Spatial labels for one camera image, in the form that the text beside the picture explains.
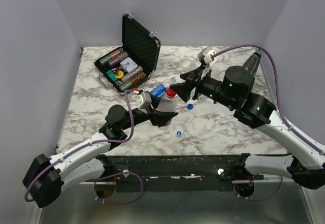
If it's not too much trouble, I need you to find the black metronome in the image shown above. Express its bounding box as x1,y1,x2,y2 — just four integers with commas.
242,51,262,77

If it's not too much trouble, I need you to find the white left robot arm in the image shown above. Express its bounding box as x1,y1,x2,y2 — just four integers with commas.
22,89,178,208

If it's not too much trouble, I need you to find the black poker chip case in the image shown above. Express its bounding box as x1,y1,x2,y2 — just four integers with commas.
94,13,161,94

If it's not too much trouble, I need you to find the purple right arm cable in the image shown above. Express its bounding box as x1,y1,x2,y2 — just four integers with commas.
212,44,325,201

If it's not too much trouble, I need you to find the clear plastic bottle left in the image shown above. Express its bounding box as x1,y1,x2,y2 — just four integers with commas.
188,62,198,70

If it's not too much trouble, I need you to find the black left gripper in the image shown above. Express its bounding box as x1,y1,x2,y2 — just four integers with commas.
121,92,178,131

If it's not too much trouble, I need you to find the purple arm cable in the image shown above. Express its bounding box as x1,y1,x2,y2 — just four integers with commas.
212,44,325,201
24,89,143,204

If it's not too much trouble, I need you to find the red label plastic bottle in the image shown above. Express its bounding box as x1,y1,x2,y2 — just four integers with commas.
156,88,178,127

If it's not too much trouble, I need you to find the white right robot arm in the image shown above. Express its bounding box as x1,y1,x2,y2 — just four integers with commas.
170,66,324,189

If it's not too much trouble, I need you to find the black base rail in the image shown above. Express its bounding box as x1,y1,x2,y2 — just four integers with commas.
96,153,264,192

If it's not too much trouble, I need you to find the red bottle cap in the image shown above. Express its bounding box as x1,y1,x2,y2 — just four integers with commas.
166,88,176,99

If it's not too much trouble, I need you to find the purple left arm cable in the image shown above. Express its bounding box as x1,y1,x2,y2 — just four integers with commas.
24,89,143,204

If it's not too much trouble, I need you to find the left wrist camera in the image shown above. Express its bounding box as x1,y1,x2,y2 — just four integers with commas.
136,92,152,113

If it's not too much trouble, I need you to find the blue label pepsi bottle lying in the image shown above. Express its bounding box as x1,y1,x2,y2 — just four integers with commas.
150,77,176,98

